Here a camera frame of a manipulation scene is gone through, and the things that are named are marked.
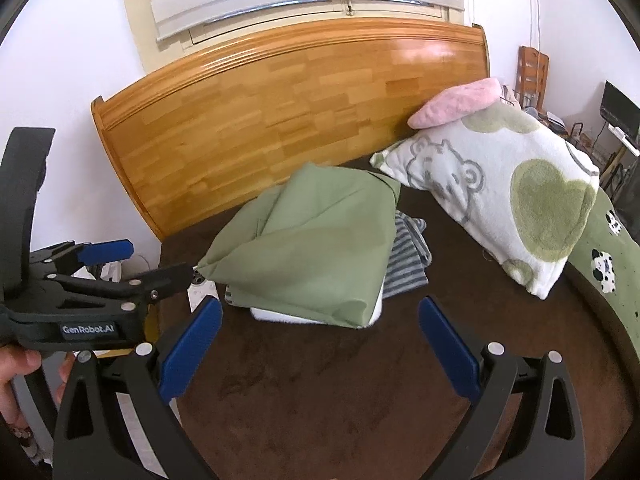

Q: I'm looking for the brown bed blanket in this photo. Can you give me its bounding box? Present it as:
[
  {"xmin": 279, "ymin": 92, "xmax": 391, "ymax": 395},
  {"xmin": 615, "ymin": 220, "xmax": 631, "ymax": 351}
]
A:
[{"xmin": 157, "ymin": 152, "xmax": 633, "ymax": 480}]

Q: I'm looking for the pink pillow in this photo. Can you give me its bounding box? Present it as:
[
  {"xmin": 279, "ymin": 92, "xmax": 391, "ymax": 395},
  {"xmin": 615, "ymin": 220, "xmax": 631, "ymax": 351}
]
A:
[{"xmin": 407, "ymin": 77, "xmax": 503, "ymax": 129}]

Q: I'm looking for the black wire rack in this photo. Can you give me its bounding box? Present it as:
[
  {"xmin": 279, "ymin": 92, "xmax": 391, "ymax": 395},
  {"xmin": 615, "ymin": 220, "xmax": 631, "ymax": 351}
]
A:
[{"xmin": 545, "ymin": 110, "xmax": 606, "ymax": 161}]

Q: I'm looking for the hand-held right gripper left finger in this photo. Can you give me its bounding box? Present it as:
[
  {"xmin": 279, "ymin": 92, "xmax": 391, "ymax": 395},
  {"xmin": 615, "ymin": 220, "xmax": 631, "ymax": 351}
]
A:
[{"xmin": 52, "ymin": 296, "xmax": 224, "ymax": 480}]

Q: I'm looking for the white wall cable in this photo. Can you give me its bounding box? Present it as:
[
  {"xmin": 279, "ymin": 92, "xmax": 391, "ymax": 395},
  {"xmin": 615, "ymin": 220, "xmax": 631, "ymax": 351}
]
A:
[{"xmin": 525, "ymin": 0, "xmax": 543, "ymax": 51}]

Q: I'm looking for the wooden headboard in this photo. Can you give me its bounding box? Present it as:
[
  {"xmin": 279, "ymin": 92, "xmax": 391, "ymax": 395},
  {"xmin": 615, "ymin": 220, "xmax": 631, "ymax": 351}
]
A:
[{"xmin": 91, "ymin": 19, "xmax": 491, "ymax": 241}]

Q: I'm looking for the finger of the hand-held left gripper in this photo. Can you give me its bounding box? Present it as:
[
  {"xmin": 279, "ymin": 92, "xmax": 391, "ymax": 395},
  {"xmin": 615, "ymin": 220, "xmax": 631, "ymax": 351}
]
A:
[
  {"xmin": 29, "ymin": 240, "xmax": 136, "ymax": 279},
  {"xmin": 50, "ymin": 262, "xmax": 197, "ymax": 312}
]

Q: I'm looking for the wooden chair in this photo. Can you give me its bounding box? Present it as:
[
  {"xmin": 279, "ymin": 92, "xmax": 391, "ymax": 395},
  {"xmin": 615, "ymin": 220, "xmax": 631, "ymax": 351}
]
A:
[{"xmin": 517, "ymin": 46, "xmax": 550, "ymax": 111}]

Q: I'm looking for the grey striped cloth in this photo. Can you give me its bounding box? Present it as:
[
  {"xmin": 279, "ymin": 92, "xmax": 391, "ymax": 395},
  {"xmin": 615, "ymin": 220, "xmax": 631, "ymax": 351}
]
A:
[{"xmin": 225, "ymin": 210, "xmax": 433, "ymax": 303}]

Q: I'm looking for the green cow-print duvet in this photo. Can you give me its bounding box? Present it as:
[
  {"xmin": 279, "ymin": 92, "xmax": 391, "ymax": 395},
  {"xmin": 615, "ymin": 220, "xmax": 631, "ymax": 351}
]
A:
[{"xmin": 562, "ymin": 190, "xmax": 640, "ymax": 356}]

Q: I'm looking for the light green pillowcase pillow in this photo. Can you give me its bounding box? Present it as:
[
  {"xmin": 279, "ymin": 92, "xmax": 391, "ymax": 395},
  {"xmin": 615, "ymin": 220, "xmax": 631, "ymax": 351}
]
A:
[{"xmin": 197, "ymin": 162, "xmax": 403, "ymax": 331}]

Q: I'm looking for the white pillow with green hearts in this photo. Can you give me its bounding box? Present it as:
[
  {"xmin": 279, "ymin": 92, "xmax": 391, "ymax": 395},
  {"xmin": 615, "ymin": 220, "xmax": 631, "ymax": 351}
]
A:
[{"xmin": 370, "ymin": 107, "xmax": 601, "ymax": 301}]

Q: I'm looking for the black monitor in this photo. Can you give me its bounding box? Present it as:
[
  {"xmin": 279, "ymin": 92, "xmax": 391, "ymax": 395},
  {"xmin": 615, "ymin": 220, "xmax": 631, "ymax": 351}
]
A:
[{"xmin": 600, "ymin": 80, "xmax": 640, "ymax": 142}]

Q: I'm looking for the person's left hand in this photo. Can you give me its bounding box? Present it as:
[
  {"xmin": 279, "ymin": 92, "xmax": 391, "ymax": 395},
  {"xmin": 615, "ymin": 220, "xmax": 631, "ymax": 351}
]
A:
[{"xmin": 0, "ymin": 350, "xmax": 76, "ymax": 429}]

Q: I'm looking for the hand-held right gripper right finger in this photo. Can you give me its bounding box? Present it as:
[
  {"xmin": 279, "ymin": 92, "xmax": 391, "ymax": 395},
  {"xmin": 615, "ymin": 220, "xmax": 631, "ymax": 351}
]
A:
[{"xmin": 419, "ymin": 296, "xmax": 587, "ymax": 480}]

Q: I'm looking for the white desk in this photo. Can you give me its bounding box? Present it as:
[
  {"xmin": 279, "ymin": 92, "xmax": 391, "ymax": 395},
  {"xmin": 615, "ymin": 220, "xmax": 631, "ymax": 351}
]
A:
[{"xmin": 597, "ymin": 125, "xmax": 640, "ymax": 196}]

